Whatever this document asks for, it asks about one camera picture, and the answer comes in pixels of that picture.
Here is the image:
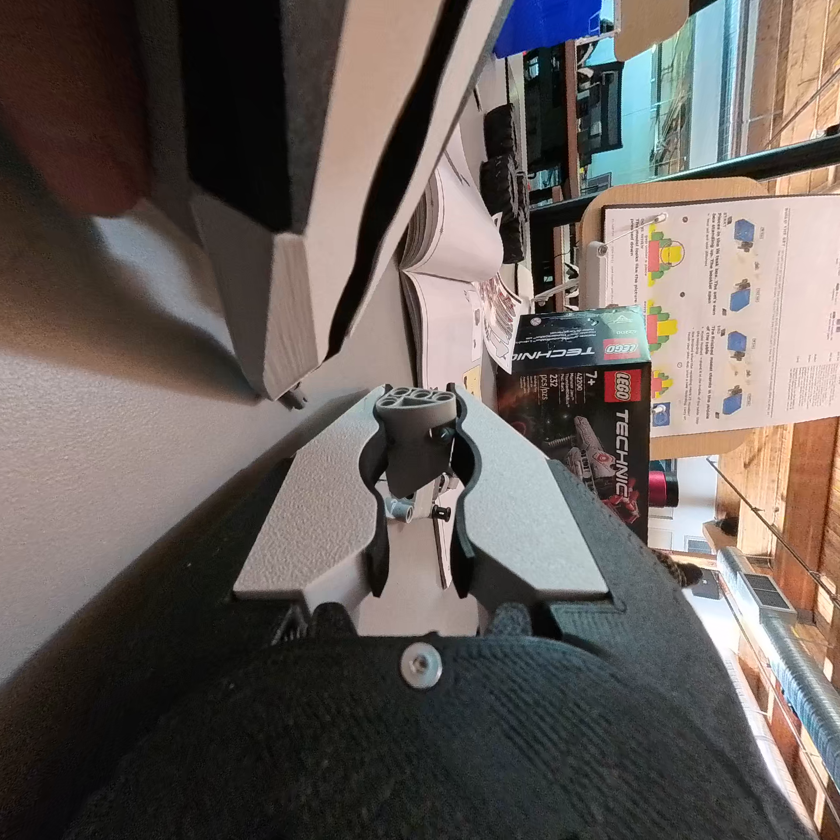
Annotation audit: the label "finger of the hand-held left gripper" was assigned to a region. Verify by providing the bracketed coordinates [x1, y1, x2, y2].
[327, 0, 516, 370]
[138, 0, 467, 409]

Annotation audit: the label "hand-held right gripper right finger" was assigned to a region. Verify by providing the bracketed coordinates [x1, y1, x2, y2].
[449, 382, 610, 621]

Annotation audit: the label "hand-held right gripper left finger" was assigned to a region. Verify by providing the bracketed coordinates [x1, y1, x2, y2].
[233, 386, 398, 618]

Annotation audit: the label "grey toy brick piece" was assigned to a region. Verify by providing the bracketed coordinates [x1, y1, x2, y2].
[373, 386, 460, 590]

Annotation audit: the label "grey desk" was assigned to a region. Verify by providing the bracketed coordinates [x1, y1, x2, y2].
[0, 0, 500, 690]

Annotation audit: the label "person's left hand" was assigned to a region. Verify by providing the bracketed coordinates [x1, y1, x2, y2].
[0, 0, 153, 216]

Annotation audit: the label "black toy tire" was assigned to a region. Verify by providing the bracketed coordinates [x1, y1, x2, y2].
[478, 156, 532, 265]
[482, 104, 521, 160]

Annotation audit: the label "white instruction booklet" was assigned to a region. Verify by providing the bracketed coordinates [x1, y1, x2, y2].
[399, 147, 506, 395]

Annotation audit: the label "black toy set box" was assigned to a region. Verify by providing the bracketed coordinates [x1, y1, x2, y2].
[495, 305, 655, 547]

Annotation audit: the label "pink bottle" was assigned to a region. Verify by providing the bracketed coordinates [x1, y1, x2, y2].
[648, 459, 681, 508]

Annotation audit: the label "blue plastic bin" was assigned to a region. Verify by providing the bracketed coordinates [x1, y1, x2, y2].
[492, 0, 618, 60]

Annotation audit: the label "wooden sign board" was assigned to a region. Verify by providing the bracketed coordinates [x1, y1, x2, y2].
[616, 0, 698, 63]
[579, 177, 840, 462]

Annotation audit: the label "printed instruction sheet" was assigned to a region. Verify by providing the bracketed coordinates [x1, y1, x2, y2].
[600, 193, 840, 439]

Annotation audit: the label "silver duct pipe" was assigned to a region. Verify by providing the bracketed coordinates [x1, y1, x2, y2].
[717, 546, 840, 778]

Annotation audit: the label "black metal frame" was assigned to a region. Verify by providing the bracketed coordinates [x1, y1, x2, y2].
[525, 128, 840, 231]

